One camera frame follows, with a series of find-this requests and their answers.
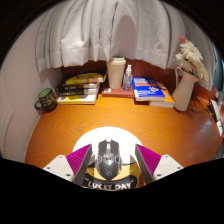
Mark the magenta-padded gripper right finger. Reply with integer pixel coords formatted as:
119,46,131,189
134,143,184,185

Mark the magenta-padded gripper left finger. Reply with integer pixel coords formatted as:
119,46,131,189
43,143,94,186

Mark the grey black gaming mouse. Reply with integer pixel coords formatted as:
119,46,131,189
94,138,123,173

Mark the white round printed mouse pad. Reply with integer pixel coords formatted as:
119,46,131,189
72,126,146,191

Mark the orange book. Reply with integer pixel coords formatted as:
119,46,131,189
148,83,176,109

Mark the dark mug with green inside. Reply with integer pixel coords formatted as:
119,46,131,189
34,87,59,113

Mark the yellow book with white pages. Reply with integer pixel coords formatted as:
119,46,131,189
57,93,98,106

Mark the white flat electronic device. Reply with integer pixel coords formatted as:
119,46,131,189
209,98,224,124

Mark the cream ceramic jug vase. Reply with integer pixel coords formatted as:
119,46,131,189
171,66,200,112

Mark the blue book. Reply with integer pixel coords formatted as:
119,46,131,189
131,76,166,102

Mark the red book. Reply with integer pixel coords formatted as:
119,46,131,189
101,87,136,99

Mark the yellow and black book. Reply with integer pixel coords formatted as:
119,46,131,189
64,72,108,86

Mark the clear spray bottle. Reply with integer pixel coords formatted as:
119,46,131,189
122,64,134,92

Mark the cream lidded tumbler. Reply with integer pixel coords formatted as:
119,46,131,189
106,56,127,90

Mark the white curtain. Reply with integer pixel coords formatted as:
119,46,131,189
34,0,218,92

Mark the black cable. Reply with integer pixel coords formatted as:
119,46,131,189
189,95,212,115

